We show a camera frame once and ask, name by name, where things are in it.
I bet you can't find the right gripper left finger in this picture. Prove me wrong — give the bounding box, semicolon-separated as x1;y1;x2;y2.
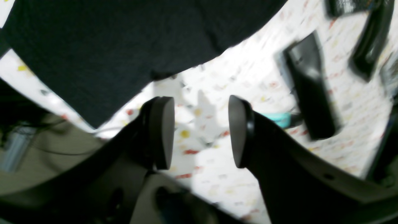
0;96;218;224

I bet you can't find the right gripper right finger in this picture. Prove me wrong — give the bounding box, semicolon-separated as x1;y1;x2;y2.
229;95;397;224

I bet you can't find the black T-shirt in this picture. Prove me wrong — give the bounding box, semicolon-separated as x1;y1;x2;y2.
1;0;286;128

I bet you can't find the turquoise highlighter marker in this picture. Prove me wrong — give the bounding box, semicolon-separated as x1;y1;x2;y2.
261;113;292;129

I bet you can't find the white terrazzo table cloth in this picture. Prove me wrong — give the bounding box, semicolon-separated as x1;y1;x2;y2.
1;0;397;224

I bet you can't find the long black bar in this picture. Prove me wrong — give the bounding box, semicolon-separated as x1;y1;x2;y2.
349;0;395;82

